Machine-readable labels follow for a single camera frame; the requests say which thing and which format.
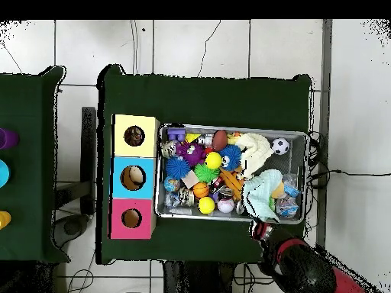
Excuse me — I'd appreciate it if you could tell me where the mint green cloth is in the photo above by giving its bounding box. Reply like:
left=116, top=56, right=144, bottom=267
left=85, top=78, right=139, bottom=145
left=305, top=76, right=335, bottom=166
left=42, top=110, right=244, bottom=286
left=242, top=168, right=283, bottom=223

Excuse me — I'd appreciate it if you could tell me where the shallow mesh bin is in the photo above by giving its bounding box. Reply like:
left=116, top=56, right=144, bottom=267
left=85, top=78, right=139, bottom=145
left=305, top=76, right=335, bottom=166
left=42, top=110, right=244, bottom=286
left=153, top=123, right=309, bottom=225

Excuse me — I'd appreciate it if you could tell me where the wooden box with three holes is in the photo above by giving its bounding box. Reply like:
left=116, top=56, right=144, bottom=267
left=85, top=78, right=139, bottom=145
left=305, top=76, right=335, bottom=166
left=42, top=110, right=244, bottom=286
left=109, top=114, right=160, bottom=240

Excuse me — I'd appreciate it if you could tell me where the toy hamburger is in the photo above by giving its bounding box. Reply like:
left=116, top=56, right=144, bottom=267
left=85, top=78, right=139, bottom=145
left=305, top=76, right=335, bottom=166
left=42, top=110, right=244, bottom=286
left=271, top=181, right=286, bottom=199

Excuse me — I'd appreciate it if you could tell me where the plain yellow ball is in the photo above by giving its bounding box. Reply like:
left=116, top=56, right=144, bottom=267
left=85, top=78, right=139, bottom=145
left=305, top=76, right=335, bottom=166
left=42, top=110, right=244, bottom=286
left=198, top=196, right=216, bottom=215

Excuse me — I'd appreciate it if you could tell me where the green spiky rubber ball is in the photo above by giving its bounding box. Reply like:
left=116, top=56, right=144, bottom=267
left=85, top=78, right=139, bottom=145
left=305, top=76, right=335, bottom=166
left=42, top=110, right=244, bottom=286
left=193, top=163, right=220, bottom=184

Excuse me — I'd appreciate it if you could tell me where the blue spiky rubber ball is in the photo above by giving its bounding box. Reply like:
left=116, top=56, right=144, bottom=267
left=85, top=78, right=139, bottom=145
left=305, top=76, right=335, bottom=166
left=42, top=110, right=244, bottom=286
left=218, top=143, right=243, bottom=172
left=165, top=156, right=191, bottom=179

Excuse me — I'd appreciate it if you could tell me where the cream waffle cloth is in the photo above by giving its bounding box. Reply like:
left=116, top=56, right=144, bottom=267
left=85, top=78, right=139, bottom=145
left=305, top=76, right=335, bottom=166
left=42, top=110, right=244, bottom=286
left=234, top=132, right=274, bottom=179

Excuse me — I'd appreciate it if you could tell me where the yellow smiley ball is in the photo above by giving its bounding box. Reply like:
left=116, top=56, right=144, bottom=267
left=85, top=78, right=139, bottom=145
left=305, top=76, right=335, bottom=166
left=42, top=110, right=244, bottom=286
left=205, top=151, right=223, bottom=170

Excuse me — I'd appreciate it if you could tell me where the black and white soccer ball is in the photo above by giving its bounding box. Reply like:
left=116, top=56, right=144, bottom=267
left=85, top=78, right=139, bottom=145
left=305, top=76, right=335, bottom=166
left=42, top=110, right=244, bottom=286
left=270, top=137, right=290, bottom=156

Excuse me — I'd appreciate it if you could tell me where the brown toy football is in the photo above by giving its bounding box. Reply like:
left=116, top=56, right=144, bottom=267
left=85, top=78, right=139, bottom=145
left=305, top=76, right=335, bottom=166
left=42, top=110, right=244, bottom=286
left=212, top=130, right=229, bottom=153

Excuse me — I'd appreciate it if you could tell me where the purple spiky monster toy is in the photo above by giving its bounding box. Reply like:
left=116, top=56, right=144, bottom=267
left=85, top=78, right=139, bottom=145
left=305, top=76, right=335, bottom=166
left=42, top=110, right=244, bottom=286
left=176, top=141, right=206, bottom=167

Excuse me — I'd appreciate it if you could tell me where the dark green table cloth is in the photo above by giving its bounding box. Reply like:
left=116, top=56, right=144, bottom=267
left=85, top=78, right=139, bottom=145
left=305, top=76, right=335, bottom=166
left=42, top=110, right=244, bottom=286
left=96, top=63, right=312, bottom=269

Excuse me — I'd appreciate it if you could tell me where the black stand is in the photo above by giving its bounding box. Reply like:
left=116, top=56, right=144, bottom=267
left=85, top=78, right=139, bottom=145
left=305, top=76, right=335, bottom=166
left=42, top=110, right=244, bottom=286
left=54, top=106, right=98, bottom=216

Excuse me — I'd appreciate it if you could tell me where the cyan plastic cup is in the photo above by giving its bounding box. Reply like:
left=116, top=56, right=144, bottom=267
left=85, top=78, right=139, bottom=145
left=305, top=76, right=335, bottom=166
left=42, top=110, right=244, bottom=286
left=0, top=159, right=11, bottom=188

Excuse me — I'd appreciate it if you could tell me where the dark green side-table cloth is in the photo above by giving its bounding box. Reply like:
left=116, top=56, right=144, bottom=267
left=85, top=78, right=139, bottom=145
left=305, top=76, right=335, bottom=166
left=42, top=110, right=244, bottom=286
left=0, top=66, right=71, bottom=264

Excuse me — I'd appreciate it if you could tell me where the purple plastic cup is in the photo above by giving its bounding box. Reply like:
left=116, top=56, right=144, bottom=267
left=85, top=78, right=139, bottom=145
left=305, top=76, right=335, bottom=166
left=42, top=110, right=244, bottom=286
left=0, top=127, right=20, bottom=150

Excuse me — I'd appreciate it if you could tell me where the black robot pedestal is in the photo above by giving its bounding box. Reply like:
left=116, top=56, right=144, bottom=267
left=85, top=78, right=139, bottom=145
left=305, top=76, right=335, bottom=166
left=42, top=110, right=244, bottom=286
left=163, top=260, right=238, bottom=293

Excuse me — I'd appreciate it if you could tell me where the black power cable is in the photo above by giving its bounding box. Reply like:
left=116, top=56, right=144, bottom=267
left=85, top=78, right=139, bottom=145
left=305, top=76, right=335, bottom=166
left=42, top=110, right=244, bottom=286
left=306, top=130, right=391, bottom=190

